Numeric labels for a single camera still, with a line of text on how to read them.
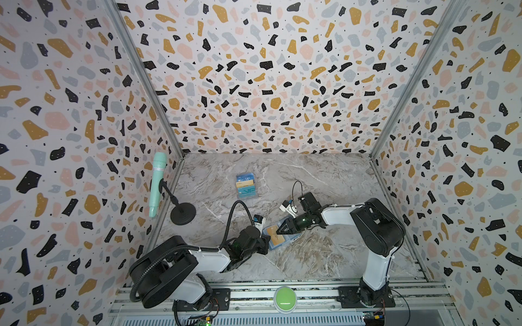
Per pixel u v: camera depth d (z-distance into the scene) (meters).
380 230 0.52
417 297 0.76
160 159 0.73
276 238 0.88
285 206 0.88
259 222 0.78
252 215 0.79
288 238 0.89
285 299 0.73
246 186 1.02
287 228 0.84
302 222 0.83
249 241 0.67
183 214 0.95
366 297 0.66
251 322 0.70
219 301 0.73
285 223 0.84
